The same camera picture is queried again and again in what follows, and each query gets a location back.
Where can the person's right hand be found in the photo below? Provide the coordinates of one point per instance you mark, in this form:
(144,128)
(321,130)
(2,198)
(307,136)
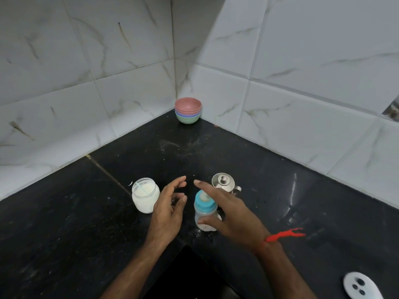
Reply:
(241,221)

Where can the person's left hand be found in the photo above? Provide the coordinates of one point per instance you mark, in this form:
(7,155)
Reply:
(165,219)

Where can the jar of white powder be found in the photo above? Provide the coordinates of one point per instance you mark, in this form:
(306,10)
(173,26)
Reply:
(145,197)

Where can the clear baby bottle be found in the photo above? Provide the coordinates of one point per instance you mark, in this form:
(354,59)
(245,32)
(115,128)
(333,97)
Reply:
(204,211)

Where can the mint green scoop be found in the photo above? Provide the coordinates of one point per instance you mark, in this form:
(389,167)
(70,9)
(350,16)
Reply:
(140,188)

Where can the small steel kettle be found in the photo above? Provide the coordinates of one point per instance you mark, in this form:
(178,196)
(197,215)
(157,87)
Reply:
(224,182)

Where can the person's right forearm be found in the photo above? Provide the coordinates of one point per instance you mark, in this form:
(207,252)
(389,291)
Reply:
(286,274)

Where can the person's left forearm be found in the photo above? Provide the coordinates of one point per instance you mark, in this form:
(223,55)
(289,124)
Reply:
(134,274)

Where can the green bowl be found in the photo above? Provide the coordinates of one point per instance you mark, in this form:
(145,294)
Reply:
(188,120)

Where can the blue bowl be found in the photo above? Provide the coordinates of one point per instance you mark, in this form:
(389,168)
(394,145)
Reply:
(188,115)

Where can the pink bowl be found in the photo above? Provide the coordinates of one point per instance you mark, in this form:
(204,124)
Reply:
(188,104)

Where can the white device with holes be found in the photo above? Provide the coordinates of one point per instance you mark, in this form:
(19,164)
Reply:
(361,286)

